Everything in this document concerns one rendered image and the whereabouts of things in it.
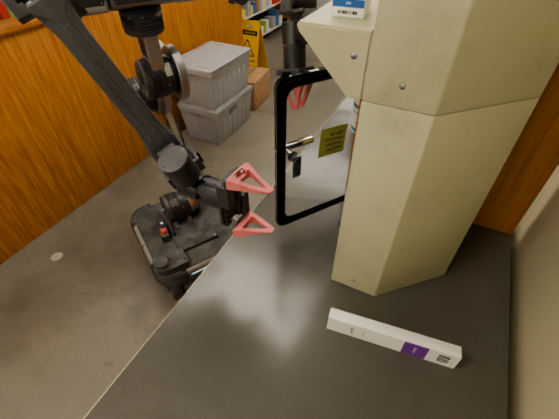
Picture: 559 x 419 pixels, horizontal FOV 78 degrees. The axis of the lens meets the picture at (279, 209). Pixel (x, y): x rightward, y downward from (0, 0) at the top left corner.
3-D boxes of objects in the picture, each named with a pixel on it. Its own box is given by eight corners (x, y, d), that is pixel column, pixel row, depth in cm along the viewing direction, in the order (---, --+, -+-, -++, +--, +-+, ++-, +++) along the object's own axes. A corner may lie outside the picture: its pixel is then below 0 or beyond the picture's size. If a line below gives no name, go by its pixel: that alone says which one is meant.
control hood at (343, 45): (405, 41, 75) (418, -13, 68) (360, 101, 54) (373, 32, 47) (353, 33, 79) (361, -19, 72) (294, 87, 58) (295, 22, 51)
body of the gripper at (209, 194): (223, 187, 62) (190, 176, 64) (229, 229, 68) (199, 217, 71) (243, 169, 66) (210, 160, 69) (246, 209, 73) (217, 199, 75)
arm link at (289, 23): (294, 18, 88) (276, 18, 85) (313, 15, 83) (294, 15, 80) (295, 48, 91) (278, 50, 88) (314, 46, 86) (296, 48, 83)
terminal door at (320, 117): (367, 191, 103) (398, 51, 76) (277, 227, 92) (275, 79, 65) (364, 189, 104) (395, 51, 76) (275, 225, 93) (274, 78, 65)
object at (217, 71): (254, 85, 314) (252, 46, 292) (216, 114, 275) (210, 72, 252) (215, 76, 328) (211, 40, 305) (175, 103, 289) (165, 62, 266)
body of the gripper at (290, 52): (314, 72, 93) (314, 42, 89) (299, 76, 84) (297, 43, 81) (293, 74, 95) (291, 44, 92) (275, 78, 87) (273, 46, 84)
